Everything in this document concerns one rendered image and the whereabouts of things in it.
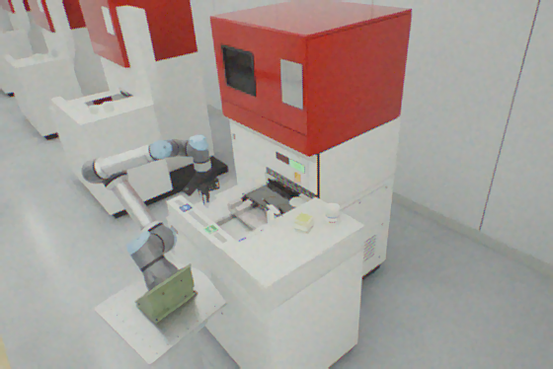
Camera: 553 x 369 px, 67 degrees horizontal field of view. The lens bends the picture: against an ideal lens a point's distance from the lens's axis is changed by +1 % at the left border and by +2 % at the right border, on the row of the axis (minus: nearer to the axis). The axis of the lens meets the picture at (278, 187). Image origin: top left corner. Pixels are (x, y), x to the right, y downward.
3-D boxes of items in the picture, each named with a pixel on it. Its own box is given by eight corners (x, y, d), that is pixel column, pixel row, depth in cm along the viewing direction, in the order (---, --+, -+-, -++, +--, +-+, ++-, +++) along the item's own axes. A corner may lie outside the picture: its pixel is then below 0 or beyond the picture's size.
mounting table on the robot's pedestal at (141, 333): (156, 385, 166) (149, 364, 159) (101, 328, 192) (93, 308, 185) (238, 315, 194) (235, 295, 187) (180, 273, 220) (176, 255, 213)
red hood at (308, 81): (308, 87, 302) (306, -3, 271) (401, 115, 248) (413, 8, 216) (221, 115, 264) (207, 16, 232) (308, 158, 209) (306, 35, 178)
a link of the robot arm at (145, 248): (133, 273, 178) (117, 247, 179) (151, 263, 191) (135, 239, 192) (153, 258, 175) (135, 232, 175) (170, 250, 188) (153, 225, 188)
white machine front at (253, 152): (238, 167, 289) (231, 112, 268) (319, 216, 234) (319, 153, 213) (234, 168, 288) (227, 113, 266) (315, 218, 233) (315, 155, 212)
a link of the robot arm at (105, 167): (65, 164, 181) (161, 133, 167) (83, 162, 191) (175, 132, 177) (73, 189, 182) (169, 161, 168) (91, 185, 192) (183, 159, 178)
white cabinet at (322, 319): (261, 269, 318) (252, 179, 275) (357, 352, 253) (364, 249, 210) (187, 314, 285) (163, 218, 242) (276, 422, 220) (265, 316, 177)
